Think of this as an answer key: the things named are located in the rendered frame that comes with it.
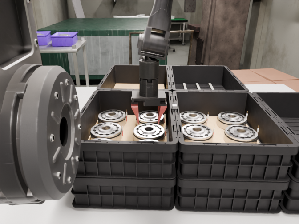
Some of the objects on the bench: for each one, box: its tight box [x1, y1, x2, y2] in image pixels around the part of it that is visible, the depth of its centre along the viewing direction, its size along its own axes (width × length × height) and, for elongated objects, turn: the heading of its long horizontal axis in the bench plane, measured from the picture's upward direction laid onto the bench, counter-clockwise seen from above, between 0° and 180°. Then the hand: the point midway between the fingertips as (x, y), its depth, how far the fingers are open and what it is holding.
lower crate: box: [174, 162, 290, 214], centre depth 88 cm, size 40×30×12 cm
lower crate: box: [71, 163, 177, 211], centre depth 90 cm, size 40×30×12 cm
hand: (148, 120), depth 83 cm, fingers open, 6 cm apart
